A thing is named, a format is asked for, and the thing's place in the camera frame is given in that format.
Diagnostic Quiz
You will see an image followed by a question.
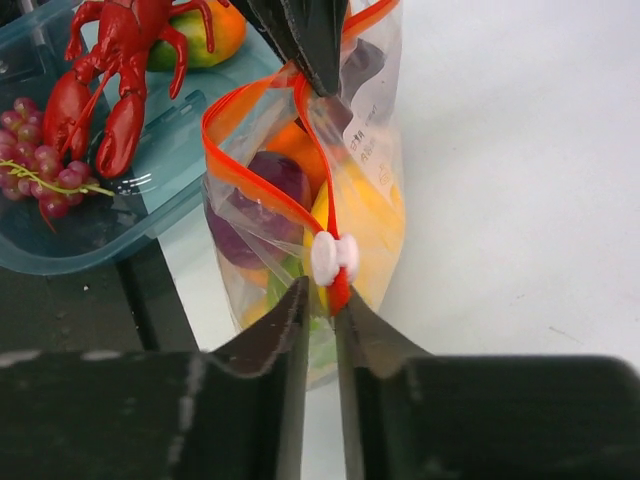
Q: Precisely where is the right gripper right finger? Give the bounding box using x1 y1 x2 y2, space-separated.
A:
335 295 639 479

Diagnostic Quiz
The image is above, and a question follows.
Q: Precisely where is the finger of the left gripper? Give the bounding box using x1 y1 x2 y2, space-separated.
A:
232 0 349 97

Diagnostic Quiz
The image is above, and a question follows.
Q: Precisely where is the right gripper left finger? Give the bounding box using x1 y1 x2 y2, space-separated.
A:
1 307 309 479

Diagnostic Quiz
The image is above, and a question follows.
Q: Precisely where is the dark red toy fruit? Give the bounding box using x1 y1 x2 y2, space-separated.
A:
341 38 385 103

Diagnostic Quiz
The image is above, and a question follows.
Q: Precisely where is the green toy fruit slice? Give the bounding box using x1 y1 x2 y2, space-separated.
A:
266 255 337 379

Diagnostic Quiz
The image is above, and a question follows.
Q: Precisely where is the clear zip top bag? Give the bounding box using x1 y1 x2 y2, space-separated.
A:
201 1 406 387

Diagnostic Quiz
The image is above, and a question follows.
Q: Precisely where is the purple toy onion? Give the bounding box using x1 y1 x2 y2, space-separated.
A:
205 151 312 270

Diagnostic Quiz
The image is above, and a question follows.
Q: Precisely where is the yellow toy mango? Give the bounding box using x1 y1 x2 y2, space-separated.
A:
331 159 406 311

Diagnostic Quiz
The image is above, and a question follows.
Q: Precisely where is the toy orange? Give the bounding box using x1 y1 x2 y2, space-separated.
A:
266 121 326 197

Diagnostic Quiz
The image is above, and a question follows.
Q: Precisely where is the small yellow green toy fruit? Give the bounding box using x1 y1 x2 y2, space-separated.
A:
169 1 247 70

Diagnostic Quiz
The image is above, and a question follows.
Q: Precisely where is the red toy lobster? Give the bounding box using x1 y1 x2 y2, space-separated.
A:
43 0 215 179

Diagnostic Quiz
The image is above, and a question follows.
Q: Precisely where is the teal plastic container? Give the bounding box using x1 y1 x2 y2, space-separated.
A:
0 0 291 277

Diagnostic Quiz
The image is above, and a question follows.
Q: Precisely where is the toy grape bunch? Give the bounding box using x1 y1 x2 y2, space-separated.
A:
1 96 115 230

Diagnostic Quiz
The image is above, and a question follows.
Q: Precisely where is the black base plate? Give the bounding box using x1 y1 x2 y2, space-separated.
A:
1 241 198 352

